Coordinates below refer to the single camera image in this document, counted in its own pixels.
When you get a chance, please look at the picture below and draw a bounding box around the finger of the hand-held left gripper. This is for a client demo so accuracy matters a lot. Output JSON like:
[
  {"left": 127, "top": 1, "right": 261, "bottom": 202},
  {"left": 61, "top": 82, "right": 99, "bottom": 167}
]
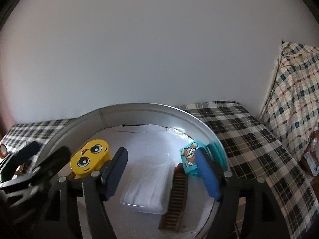
[
  {"left": 5, "top": 141, "right": 41, "bottom": 166},
  {"left": 25, "top": 146, "right": 71, "bottom": 180}
]

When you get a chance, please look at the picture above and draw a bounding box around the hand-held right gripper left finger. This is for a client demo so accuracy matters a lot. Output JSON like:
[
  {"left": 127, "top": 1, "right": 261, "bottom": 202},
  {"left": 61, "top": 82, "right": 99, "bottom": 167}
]
[{"left": 45, "top": 147, "right": 129, "bottom": 239}]

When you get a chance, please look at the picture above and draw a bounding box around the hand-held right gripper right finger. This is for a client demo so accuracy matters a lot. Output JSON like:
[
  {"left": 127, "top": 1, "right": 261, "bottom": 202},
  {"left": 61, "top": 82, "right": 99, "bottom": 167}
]
[{"left": 195, "top": 148, "right": 289, "bottom": 239}]

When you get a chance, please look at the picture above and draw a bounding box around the teal toy block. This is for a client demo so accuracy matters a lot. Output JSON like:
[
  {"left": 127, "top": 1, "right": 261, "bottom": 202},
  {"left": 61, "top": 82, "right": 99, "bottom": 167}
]
[{"left": 180, "top": 141, "right": 208, "bottom": 177}]

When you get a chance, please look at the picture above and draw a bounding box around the yellow face toy block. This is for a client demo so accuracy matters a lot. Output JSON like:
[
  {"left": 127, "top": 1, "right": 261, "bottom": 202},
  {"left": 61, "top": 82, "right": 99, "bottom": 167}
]
[{"left": 70, "top": 139, "right": 112, "bottom": 180}]

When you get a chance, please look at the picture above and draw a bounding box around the clear plastic box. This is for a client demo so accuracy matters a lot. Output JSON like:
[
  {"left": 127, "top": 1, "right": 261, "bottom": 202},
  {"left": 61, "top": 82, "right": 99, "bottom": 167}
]
[{"left": 120, "top": 154, "right": 175, "bottom": 215}]

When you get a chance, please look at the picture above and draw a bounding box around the brown wooden comb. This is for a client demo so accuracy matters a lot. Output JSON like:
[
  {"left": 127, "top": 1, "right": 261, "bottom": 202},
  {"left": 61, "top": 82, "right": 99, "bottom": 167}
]
[{"left": 158, "top": 164, "right": 188, "bottom": 232}]

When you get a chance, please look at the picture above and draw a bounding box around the round blue cookie tin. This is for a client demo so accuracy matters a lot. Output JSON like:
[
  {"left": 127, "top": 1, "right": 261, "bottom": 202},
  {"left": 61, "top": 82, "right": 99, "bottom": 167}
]
[{"left": 41, "top": 102, "right": 230, "bottom": 239}]

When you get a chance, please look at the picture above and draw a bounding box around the assorted clutter pile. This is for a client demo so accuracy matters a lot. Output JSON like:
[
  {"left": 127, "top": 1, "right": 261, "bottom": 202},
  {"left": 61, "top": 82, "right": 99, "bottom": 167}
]
[{"left": 301, "top": 132, "right": 319, "bottom": 177}]

